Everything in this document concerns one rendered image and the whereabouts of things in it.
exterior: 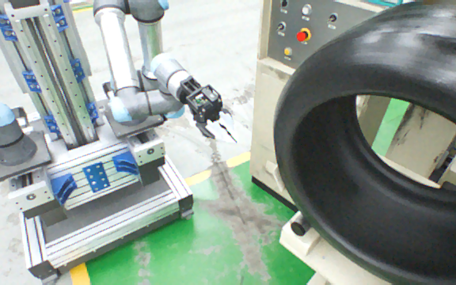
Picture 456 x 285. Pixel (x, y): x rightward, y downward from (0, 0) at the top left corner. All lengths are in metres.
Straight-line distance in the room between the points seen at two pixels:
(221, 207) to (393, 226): 1.26
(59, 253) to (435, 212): 1.55
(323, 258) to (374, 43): 0.62
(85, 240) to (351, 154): 1.31
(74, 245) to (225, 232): 0.79
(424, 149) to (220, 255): 1.22
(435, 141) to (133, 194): 1.48
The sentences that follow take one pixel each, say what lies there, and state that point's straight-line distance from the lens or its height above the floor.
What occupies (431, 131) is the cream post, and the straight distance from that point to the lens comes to 1.01.
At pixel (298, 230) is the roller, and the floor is 0.91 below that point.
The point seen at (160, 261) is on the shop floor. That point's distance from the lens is 1.89.
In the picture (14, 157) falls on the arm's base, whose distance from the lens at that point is 1.52.
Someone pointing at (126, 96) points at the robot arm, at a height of 1.12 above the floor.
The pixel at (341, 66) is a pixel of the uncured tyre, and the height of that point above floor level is 1.39.
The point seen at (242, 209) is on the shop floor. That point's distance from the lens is 2.04.
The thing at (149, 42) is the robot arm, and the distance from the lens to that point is 1.30.
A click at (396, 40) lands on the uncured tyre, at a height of 1.44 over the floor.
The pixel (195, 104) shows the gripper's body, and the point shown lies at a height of 1.18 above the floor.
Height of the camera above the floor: 1.65
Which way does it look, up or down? 43 degrees down
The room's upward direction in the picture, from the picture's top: straight up
